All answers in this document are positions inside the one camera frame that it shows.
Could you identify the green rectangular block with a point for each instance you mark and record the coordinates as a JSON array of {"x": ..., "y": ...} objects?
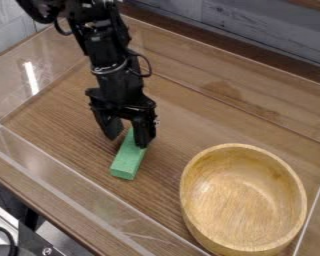
[{"x": 128, "y": 159}]

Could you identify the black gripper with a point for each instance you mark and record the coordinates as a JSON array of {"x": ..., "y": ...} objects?
[{"x": 119, "y": 99}]

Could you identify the clear acrylic tray wall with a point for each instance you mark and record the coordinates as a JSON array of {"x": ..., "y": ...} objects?
[{"x": 222, "y": 93}]

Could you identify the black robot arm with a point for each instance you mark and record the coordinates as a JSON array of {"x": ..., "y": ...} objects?
[{"x": 98, "y": 27}]

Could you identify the brown wooden bowl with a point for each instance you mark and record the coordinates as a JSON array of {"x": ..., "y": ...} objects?
[{"x": 243, "y": 200}]

